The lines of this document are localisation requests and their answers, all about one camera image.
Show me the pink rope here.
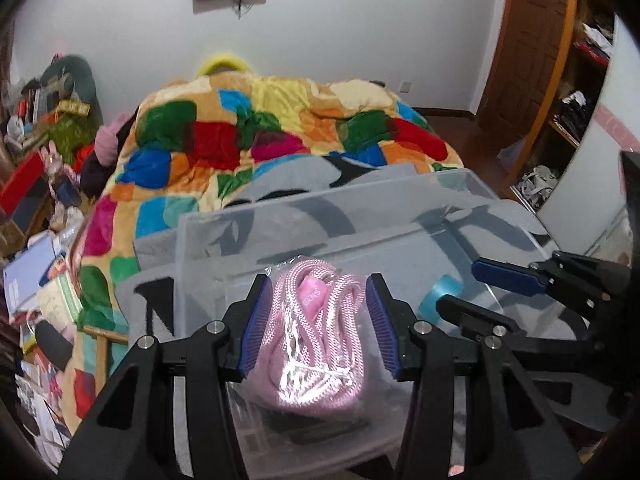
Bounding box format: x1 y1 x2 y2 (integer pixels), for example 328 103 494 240
242 257 374 418

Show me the clear plastic storage bin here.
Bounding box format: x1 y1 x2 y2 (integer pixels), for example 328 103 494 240
171 167 597 480

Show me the white wardrobe sliding door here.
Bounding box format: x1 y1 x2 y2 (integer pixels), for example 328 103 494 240
538 18 639 254

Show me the colourful patchwork blanket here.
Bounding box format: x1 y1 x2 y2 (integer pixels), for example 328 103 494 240
60 71 464 436

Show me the wooden open shelf unit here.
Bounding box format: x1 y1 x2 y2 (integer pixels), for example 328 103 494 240
502 0 614 214

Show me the blue white book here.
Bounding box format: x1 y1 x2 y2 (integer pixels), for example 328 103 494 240
3 234 55 316

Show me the pink knitted hat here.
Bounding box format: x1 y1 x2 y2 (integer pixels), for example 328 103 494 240
93 113 132 167

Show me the pink rabbit water bottle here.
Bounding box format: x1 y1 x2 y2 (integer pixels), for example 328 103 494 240
40 141 82 208

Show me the yellow pillow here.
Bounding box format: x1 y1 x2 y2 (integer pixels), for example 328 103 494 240
198 52 253 77

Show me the red box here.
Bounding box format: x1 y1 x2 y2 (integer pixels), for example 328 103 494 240
0 152 44 217

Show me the brown wooden door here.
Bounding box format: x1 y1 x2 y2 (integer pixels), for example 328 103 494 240
476 0 567 144

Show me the green grey plush toy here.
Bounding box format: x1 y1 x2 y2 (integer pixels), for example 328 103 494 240
40 54 96 113

